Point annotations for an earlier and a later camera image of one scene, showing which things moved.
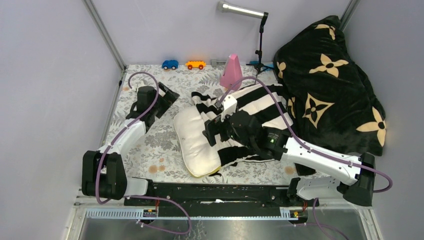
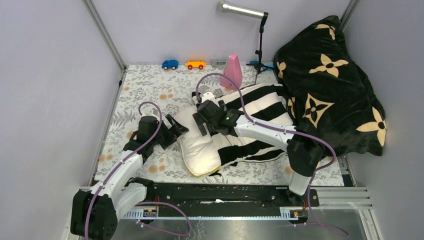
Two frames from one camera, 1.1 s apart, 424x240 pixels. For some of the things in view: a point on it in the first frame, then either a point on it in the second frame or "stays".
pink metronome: x=232 y=73 stays
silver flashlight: x=226 y=7 stays
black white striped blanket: x=268 y=103 stays
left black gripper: x=169 y=98 -> x=171 y=136
